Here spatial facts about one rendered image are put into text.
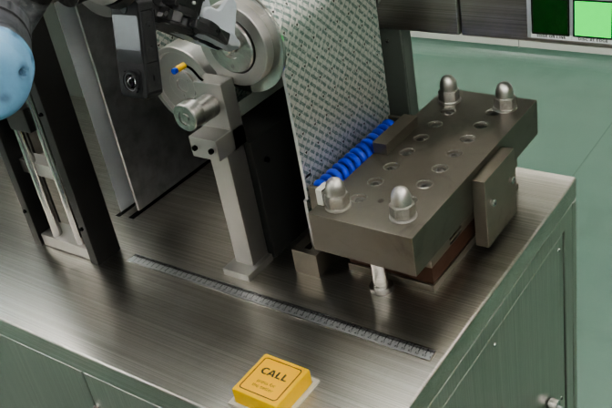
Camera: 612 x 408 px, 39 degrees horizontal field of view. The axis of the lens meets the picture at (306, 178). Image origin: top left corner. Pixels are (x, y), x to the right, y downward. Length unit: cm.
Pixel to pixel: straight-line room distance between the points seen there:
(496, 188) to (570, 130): 223
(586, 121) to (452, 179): 236
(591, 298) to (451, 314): 148
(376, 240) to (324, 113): 21
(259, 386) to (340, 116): 41
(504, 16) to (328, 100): 29
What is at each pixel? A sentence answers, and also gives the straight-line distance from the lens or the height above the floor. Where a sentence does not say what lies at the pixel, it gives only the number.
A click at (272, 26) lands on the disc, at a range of 109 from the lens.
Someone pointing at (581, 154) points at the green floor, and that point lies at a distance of 329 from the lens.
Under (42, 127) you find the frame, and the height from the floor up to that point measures 114.
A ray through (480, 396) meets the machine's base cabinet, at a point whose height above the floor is 75.
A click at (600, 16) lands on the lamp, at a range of 124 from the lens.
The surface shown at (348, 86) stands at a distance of 125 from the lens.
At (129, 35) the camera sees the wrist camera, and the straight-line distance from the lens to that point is 97.
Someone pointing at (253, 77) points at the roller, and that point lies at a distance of 113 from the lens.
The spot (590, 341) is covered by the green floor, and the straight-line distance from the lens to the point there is 246.
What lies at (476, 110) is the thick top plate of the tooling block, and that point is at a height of 103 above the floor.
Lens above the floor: 164
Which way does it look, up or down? 30 degrees down
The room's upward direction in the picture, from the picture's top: 11 degrees counter-clockwise
